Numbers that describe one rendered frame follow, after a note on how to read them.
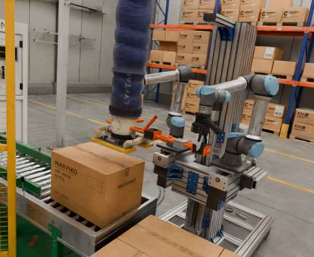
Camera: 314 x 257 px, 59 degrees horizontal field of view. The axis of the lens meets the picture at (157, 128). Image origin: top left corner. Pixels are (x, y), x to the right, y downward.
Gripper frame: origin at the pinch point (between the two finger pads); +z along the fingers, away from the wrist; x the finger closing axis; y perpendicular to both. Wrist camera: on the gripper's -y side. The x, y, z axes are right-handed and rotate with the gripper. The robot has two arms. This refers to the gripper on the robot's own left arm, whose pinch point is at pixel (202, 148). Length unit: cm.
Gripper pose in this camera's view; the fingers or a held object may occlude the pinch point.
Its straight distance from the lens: 161.8
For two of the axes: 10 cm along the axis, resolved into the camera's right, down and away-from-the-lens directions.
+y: -7.9, -2.3, 5.6
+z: -1.2, 9.7, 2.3
